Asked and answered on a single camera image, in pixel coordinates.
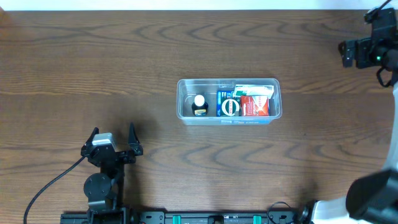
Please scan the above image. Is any white medicine box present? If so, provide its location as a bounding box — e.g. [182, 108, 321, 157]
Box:
[234, 85, 274, 98]

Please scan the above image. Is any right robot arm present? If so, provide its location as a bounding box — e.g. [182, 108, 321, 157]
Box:
[300, 39, 397, 223]

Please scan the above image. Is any blue fever patch box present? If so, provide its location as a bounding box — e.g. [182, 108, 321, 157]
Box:
[216, 90, 237, 117]

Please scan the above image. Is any clear plastic container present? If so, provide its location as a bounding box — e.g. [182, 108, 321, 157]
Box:
[177, 78, 282, 126]

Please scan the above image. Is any green square packet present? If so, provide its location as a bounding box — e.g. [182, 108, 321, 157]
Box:
[220, 98, 240, 117]

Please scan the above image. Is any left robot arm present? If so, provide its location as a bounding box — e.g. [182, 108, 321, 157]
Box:
[81, 123, 144, 213]

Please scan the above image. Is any red square packet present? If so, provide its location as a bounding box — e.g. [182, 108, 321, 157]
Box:
[240, 96, 269, 116]

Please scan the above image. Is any black mounting rail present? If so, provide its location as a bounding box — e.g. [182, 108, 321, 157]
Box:
[60, 208, 303, 224]

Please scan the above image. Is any small dark medicine bottle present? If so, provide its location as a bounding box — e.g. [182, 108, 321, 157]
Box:
[192, 95, 208, 116]

